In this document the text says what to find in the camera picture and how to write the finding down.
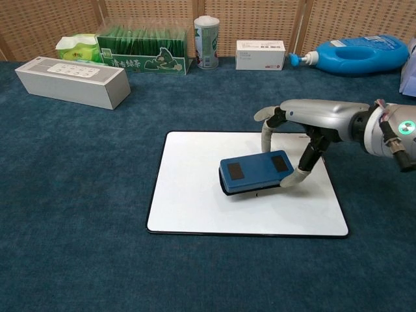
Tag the green tissue pack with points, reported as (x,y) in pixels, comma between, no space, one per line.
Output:
(78,48)

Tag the white-lidded cylindrical canister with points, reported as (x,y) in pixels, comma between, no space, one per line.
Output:
(206,45)

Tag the pale blue paper bag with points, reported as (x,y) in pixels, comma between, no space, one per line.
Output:
(409,78)

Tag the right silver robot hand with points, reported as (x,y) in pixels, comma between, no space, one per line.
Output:
(325,113)

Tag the clear green tea bag box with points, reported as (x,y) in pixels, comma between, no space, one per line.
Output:
(130,61)

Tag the small white carton box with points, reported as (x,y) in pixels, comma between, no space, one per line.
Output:
(260,58)

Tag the white rectangular speaker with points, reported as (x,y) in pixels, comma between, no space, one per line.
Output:
(65,87)

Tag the woven rattan folding screen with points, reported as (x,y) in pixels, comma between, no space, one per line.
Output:
(260,19)

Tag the teal table mat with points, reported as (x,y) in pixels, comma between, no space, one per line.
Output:
(65,195)

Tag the white dry-erase board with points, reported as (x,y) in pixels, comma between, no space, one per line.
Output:
(195,208)

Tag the blue pump detergent bottle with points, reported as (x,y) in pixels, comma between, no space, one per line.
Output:
(357,58)

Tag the blue whiteboard eraser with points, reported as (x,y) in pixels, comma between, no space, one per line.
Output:
(256,170)

